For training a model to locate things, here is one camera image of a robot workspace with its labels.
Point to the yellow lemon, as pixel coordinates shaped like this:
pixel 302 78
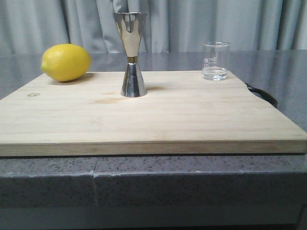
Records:
pixel 65 62

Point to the small glass beaker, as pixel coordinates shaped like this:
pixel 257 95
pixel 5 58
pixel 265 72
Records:
pixel 215 60

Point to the wooden cutting board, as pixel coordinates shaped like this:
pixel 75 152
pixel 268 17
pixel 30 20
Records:
pixel 180 114

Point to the grey curtain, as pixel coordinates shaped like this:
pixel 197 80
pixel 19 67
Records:
pixel 32 26

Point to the black cutting board handle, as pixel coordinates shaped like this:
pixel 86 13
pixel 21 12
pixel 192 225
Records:
pixel 263 94

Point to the steel double jigger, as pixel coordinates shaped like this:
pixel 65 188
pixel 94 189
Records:
pixel 130 28

